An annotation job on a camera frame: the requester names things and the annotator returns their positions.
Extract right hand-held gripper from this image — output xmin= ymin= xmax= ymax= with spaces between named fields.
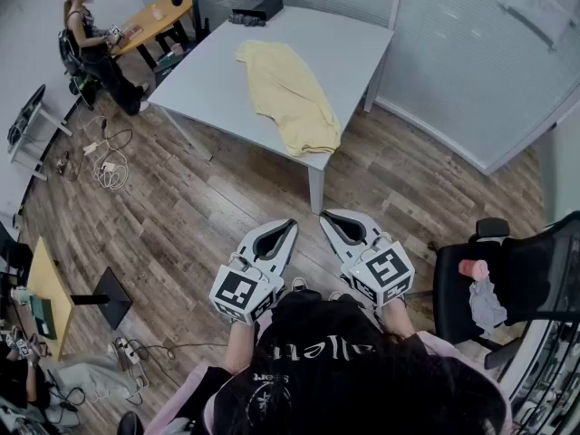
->
xmin=319 ymin=209 xmax=416 ymax=308

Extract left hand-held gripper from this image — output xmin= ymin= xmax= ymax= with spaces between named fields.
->
xmin=208 ymin=218 xmax=299 ymax=326

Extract yellow cloth garment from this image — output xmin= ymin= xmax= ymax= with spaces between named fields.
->
xmin=234 ymin=39 xmax=342 ymax=158

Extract person's right forearm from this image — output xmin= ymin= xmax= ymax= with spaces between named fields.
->
xmin=379 ymin=297 xmax=418 ymax=339

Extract person's left forearm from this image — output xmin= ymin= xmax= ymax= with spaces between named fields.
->
xmin=223 ymin=319 xmax=257 ymax=375

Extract person's black and pink shirt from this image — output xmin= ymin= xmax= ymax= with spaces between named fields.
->
xmin=144 ymin=287 xmax=513 ymax=435

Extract black mesh office chair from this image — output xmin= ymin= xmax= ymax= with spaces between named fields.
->
xmin=432 ymin=210 xmax=580 ymax=371

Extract pink cup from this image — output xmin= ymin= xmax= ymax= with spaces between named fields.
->
xmin=458 ymin=259 xmax=490 ymax=285

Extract small grey cloth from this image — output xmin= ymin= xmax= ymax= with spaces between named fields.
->
xmin=468 ymin=278 xmax=508 ymax=339

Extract white power strip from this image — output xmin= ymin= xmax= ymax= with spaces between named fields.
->
xmin=112 ymin=336 xmax=150 ymax=389

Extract dark green box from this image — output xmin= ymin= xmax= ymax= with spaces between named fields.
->
xmin=153 ymin=54 xmax=185 ymax=88

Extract grey cloth pile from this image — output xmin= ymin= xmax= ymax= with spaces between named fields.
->
xmin=47 ymin=353 xmax=137 ymax=407

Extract yellow wooden desk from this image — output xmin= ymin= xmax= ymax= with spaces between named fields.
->
xmin=26 ymin=237 xmax=76 ymax=362

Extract green desk box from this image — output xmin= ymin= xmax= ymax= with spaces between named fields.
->
xmin=29 ymin=295 xmax=58 ymax=339

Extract flat black box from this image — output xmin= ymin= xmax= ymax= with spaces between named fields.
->
xmin=248 ymin=0 xmax=285 ymax=21

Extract round wooden table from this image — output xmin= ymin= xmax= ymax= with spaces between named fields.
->
xmin=108 ymin=0 xmax=194 ymax=70

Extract white paper notice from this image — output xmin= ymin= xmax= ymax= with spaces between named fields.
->
xmin=502 ymin=0 xmax=575 ymax=40

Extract white cables on floor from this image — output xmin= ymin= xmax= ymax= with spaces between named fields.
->
xmin=67 ymin=115 xmax=135 ymax=181

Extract black wire rack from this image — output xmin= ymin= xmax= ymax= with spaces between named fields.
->
xmin=511 ymin=317 xmax=580 ymax=435

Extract white frame desk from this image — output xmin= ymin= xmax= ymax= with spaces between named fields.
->
xmin=6 ymin=83 xmax=73 ymax=183

